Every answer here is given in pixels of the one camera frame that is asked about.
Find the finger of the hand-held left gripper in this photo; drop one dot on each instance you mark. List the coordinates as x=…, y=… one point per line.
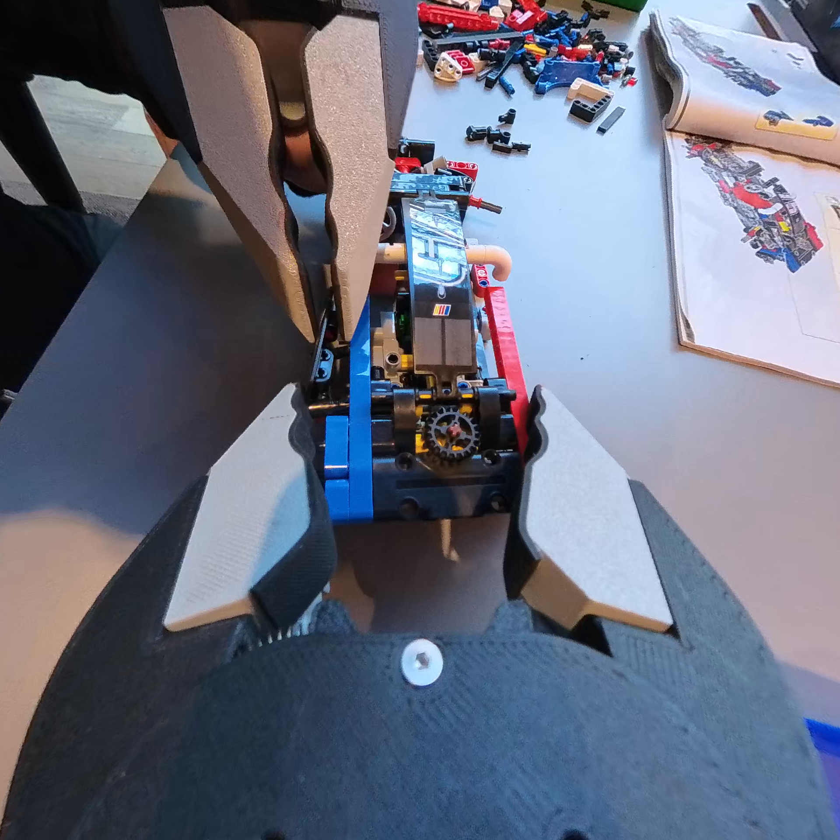
x=236, y=164
x=348, y=164

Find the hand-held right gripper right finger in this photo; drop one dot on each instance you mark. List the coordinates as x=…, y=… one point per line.
x=590, y=525

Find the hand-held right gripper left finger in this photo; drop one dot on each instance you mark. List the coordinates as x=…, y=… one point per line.
x=249, y=525

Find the toy brick car model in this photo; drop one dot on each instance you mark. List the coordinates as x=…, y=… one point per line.
x=433, y=367

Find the grey desk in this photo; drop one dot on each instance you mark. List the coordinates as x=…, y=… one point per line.
x=656, y=426

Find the small black brick assembly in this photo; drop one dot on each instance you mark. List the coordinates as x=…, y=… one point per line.
x=495, y=134

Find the pile of loose toy bricks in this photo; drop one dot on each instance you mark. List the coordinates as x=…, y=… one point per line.
x=525, y=46

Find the person's black clothing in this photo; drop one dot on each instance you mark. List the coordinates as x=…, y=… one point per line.
x=46, y=289

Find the green plastic bin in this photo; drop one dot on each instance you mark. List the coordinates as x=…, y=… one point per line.
x=620, y=4

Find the open instruction booklet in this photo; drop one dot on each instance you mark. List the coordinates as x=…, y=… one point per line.
x=741, y=262

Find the blue plastic bin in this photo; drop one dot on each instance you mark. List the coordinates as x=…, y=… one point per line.
x=823, y=745

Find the rolled instruction booklet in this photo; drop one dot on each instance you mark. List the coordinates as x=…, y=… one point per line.
x=741, y=79

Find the black toy set box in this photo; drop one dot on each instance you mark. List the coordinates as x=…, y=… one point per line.
x=800, y=23

